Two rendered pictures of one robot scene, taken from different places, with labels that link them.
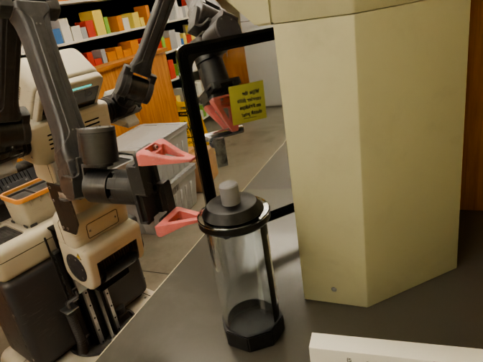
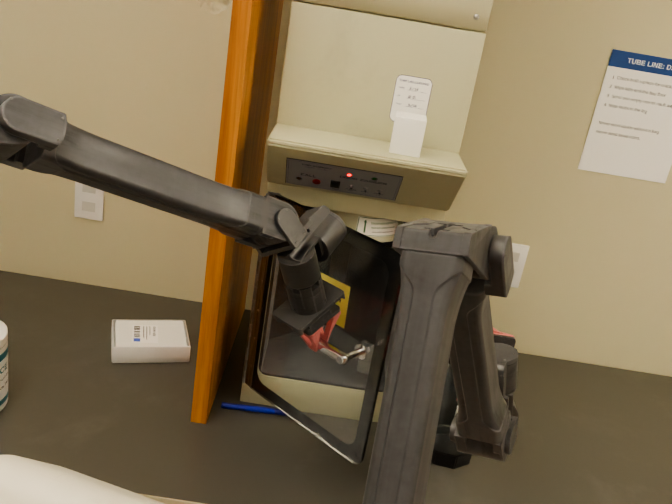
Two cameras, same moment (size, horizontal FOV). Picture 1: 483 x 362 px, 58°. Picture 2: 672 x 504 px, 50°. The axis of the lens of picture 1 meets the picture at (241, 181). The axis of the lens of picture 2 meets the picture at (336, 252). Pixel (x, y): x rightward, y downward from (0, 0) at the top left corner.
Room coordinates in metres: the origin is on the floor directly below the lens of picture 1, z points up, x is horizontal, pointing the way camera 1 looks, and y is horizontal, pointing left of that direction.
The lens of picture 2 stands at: (1.36, 0.93, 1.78)
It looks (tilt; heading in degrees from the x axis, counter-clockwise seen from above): 22 degrees down; 242
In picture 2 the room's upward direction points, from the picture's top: 10 degrees clockwise
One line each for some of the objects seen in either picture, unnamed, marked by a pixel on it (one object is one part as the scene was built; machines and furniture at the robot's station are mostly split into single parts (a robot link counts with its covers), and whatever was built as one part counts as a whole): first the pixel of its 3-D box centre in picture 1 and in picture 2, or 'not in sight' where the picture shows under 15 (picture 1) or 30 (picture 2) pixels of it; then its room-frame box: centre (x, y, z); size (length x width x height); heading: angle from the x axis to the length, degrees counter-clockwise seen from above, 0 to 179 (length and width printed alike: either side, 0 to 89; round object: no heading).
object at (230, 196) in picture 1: (231, 204); not in sight; (0.57, 0.02, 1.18); 0.09 x 0.09 x 0.07
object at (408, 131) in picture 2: not in sight; (407, 133); (0.74, -0.07, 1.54); 0.05 x 0.05 x 0.06; 60
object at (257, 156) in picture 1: (264, 133); (315, 328); (0.85, -0.06, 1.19); 0.30 x 0.01 x 0.40; 113
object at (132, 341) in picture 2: not in sight; (150, 340); (1.05, -0.44, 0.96); 0.16 x 0.12 x 0.04; 172
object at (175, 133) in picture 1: (148, 156); not in sight; (3.00, 0.63, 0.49); 0.60 x 0.42 x 0.33; 154
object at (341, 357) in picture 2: not in sight; (335, 346); (0.85, 0.02, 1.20); 0.10 x 0.05 x 0.03; 113
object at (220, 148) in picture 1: (219, 152); not in sight; (0.80, 0.03, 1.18); 0.02 x 0.02 x 0.06; 23
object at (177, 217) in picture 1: (177, 208); not in sight; (0.62, 0.11, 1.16); 0.09 x 0.07 x 0.07; 64
